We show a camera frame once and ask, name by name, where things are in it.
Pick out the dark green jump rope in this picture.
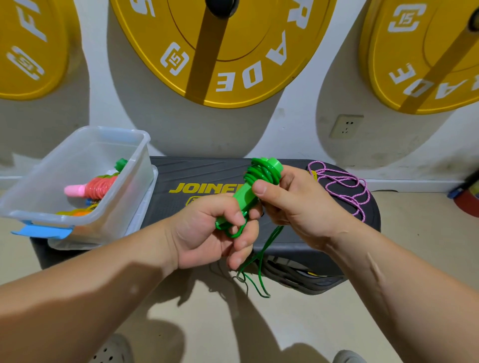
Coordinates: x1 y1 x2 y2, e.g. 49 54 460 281
215 157 286 299

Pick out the large yellow weight plate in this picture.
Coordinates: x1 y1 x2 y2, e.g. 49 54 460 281
110 0 338 109

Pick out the white wall socket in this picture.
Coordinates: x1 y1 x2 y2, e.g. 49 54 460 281
330 114 365 139

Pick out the red fire extinguisher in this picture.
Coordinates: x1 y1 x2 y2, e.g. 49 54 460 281
449 171 479 218

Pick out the orange handled yellow jump rope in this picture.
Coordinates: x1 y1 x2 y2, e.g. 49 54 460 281
58 205 100 218

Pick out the person's left grey shoe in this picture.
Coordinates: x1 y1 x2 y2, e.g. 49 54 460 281
90 333 134 363

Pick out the pink handled jump rope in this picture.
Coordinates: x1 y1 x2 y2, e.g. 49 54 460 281
63 174 121 203

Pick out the translucent plastic lid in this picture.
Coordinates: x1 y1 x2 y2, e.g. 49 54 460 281
48 166 160 251

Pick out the clear plastic storage bin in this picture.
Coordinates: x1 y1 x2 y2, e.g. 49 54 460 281
0 126 152 242

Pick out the black plate peg cap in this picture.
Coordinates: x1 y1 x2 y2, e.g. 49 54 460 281
205 0 240 19

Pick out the purple rope with foam handles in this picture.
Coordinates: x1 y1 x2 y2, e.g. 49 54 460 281
307 160 373 224

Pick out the person's left hand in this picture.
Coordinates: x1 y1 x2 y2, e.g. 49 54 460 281
163 193 263 272

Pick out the person's left forearm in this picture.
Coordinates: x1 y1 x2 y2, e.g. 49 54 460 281
0 224 181 363

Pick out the black aerobic step platform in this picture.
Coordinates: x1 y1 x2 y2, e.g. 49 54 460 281
30 156 382 296

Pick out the person's right forearm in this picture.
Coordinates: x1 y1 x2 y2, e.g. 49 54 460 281
329 226 479 363

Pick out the blue plastic piece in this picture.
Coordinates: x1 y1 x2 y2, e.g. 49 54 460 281
11 223 73 241

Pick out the person's right hand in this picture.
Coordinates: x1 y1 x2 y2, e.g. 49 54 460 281
252 165 358 253

